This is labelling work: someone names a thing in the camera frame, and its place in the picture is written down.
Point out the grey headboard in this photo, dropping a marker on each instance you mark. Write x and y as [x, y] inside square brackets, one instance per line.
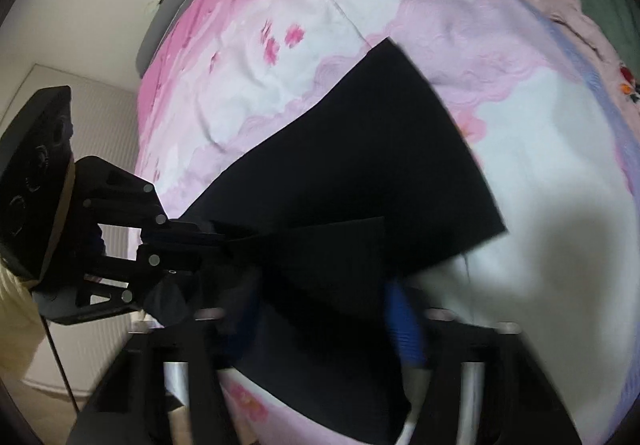
[165, 20]

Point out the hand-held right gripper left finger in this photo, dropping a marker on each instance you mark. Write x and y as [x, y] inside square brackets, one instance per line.
[205, 355]

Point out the black pants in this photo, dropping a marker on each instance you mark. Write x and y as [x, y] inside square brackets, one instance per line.
[360, 165]

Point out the pink floral bed sheet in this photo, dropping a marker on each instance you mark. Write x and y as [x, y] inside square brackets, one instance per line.
[525, 175]

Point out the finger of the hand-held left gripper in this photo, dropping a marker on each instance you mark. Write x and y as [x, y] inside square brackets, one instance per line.
[125, 202]
[150, 261]

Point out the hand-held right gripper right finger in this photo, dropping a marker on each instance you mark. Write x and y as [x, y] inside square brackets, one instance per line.
[406, 325]

